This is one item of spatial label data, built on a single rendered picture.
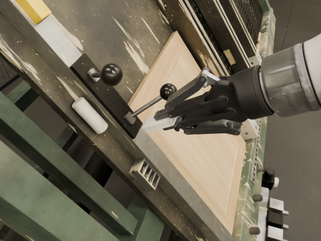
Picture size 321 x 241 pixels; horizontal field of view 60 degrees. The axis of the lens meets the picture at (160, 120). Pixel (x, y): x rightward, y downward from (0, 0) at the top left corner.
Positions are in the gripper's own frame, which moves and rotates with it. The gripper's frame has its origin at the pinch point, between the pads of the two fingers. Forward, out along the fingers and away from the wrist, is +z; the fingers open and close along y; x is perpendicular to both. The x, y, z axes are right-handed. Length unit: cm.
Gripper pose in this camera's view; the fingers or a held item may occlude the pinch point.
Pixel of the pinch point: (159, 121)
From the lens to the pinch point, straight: 51.5
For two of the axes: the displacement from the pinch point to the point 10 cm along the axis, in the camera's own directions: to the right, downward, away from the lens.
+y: 5.5, 7.1, 4.4
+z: -7.7, 2.3, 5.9
